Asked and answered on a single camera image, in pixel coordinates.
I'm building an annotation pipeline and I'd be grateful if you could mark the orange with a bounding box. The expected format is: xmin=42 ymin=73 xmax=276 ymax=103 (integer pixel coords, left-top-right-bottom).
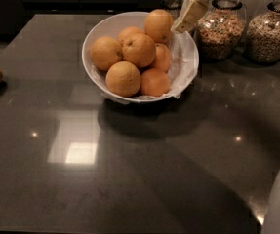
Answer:
xmin=150 ymin=43 xmax=171 ymax=72
xmin=117 ymin=26 xmax=144 ymax=46
xmin=122 ymin=33 xmax=156 ymax=68
xmin=90 ymin=36 xmax=122 ymax=71
xmin=140 ymin=68 xmax=170 ymax=97
xmin=105 ymin=61 xmax=141 ymax=98
xmin=144 ymin=9 xmax=174 ymax=43

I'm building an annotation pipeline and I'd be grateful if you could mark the middle glass jar with grains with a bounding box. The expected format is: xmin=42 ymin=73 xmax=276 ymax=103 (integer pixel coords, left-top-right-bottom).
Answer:
xmin=196 ymin=0 xmax=246 ymax=61

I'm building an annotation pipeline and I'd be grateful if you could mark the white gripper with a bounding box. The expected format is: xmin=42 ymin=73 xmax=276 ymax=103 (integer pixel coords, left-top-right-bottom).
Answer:
xmin=172 ymin=0 xmax=209 ymax=33

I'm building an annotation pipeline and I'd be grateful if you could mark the right glass jar with grains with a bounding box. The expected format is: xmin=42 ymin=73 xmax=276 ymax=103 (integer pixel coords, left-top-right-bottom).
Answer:
xmin=244 ymin=0 xmax=280 ymax=64

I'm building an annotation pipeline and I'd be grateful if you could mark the white paper bowl liner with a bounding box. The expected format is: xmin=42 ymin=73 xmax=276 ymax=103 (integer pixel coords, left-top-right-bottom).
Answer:
xmin=90 ymin=22 xmax=200 ymax=106

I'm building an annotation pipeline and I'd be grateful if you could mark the white bowl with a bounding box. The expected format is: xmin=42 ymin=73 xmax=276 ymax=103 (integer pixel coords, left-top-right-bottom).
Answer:
xmin=81 ymin=11 xmax=200 ymax=105

